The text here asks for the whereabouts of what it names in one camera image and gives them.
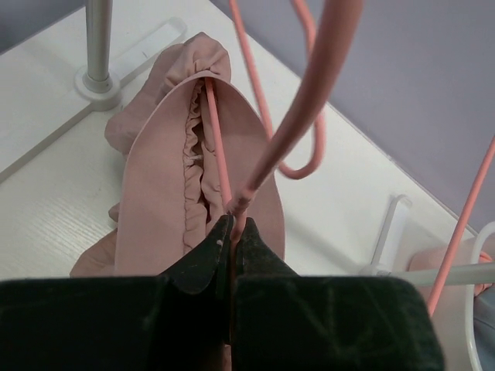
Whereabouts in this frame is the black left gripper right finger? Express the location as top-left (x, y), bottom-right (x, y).
top-left (231, 219), bottom-right (445, 370)

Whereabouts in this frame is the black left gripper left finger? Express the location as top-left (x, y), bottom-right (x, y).
top-left (1, 216), bottom-right (233, 370)

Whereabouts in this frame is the dusty pink dress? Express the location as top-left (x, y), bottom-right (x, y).
top-left (70, 32), bottom-right (269, 277)

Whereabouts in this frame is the pink dress hanger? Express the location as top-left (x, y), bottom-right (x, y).
top-left (205, 1), bottom-right (364, 274)

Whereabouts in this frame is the pink denim skirt hanger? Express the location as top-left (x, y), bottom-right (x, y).
top-left (229, 1), bottom-right (326, 180)

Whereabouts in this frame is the blue denim skirt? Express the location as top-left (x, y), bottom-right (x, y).
top-left (473, 286), bottom-right (494, 356)

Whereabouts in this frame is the coral pink skirt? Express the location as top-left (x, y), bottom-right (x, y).
top-left (476, 251), bottom-right (493, 295)

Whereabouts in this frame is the white clothes rack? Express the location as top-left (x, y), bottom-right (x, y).
top-left (0, 0), bottom-right (495, 289)

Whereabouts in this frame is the white plastic basin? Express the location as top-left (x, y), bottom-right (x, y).
top-left (399, 222), bottom-right (494, 370)

